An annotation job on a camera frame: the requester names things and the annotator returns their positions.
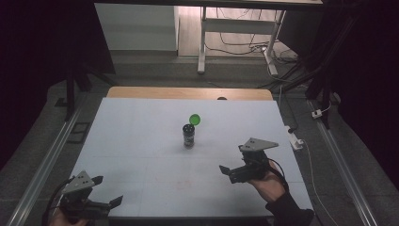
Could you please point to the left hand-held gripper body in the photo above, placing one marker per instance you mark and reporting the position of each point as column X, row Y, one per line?
column 78, row 201

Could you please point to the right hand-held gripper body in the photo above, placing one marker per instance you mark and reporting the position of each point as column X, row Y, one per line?
column 251, row 168

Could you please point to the spice jar with green lid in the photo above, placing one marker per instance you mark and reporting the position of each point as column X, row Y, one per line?
column 189, row 135

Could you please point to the person's left hand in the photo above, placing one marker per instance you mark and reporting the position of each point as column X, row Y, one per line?
column 67, row 221

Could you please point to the person's right hand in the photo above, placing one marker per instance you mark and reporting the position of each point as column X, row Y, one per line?
column 269, row 186

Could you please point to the white power strip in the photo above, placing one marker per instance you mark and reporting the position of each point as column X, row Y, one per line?
column 294, row 139

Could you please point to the small black table grommet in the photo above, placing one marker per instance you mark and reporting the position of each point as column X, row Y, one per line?
column 221, row 98

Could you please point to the white foam board mat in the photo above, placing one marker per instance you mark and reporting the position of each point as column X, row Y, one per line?
column 147, row 150

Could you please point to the small white adapter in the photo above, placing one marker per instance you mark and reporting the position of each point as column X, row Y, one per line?
column 316, row 113

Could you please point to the wooden table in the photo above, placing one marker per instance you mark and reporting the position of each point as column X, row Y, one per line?
column 175, row 93

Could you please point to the black metal stand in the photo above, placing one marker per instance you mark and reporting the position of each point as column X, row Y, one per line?
column 323, row 81
column 70, row 94

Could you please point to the black curtain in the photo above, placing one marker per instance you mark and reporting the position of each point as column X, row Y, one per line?
column 37, row 62
column 370, row 78

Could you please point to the aluminium floor rail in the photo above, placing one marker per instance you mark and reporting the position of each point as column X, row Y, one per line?
column 342, row 166
column 47, row 163

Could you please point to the black rectangular floor frame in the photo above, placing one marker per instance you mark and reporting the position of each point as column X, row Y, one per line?
column 79, row 132

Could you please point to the white desk frame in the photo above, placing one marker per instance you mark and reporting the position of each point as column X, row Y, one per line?
column 238, row 25

